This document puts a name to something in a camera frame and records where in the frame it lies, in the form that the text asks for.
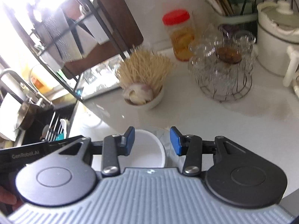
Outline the white ceramic bowl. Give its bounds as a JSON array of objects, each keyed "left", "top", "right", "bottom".
[{"left": 118, "top": 127, "right": 169, "bottom": 172}]

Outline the leaf pattern plate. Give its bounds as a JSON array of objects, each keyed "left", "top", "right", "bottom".
[{"left": 151, "top": 127, "right": 186, "bottom": 171}]

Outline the chrome kitchen faucet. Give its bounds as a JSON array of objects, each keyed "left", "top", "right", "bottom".
[{"left": 1, "top": 68, "right": 53, "bottom": 108}]

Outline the person's left hand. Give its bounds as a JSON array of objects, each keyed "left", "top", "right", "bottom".
[{"left": 0, "top": 186, "right": 23, "bottom": 211}]

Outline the stainless steel pot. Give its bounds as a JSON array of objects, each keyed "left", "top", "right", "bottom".
[{"left": 15, "top": 102, "right": 38, "bottom": 130}]

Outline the white drip tray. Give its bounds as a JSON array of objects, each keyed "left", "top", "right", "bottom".
[{"left": 76, "top": 56, "right": 123, "bottom": 101}]

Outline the bowl with noodles and onion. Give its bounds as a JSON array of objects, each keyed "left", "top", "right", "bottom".
[{"left": 115, "top": 46, "right": 175, "bottom": 109}]

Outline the orange detergent bottle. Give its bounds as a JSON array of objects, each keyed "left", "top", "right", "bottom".
[{"left": 28, "top": 68, "right": 54, "bottom": 94}]

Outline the red lid glass jar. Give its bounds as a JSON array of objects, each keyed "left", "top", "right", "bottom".
[{"left": 162, "top": 9, "right": 195, "bottom": 62}]

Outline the black knife and board rack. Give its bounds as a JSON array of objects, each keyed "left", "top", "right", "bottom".
[{"left": 6, "top": 0, "right": 143, "bottom": 101}]

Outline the glass kettle on base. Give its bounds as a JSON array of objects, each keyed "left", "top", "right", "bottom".
[{"left": 291, "top": 72, "right": 299, "bottom": 97}]

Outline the chopstick holder with chopsticks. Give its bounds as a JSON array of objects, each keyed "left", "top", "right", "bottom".
[{"left": 205, "top": 0, "right": 258, "bottom": 26}]

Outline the white electric cooking pot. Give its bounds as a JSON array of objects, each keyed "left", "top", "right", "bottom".
[{"left": 257, "top": 1, "right": 298, "bottom": 87}]

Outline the wire rack with glass cups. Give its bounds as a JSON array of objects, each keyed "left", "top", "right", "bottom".
[{"left": 187, "top": 25, "right": 256, "bottom": 102}]

